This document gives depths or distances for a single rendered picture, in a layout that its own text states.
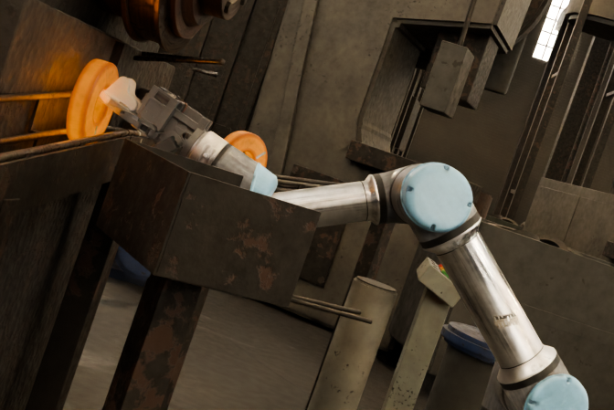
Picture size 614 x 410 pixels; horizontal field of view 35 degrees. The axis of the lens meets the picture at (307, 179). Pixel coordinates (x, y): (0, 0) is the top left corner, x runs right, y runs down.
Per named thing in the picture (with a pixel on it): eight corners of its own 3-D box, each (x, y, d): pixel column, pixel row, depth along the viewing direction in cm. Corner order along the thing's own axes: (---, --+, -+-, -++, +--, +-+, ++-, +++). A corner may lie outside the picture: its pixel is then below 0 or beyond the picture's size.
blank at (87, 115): (79, 57, 159) (98, 63, 159) (109, 57, 175) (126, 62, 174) (57, 146, 162) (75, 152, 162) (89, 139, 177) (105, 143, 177)
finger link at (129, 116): (117, 98, 168) (157, 125, 167) (111, 107, 168) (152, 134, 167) (109, 96, 163) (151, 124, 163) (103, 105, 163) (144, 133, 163)
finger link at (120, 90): (107, 63, 168) (150, 92, 167) (89, 91, 168) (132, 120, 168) (101, 61, 165) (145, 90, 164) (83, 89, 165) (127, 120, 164)
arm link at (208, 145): (208, 178, 170) (199, 179, 162) (187, 163, 171) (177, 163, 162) (232, 143, 170) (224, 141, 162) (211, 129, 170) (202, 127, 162)
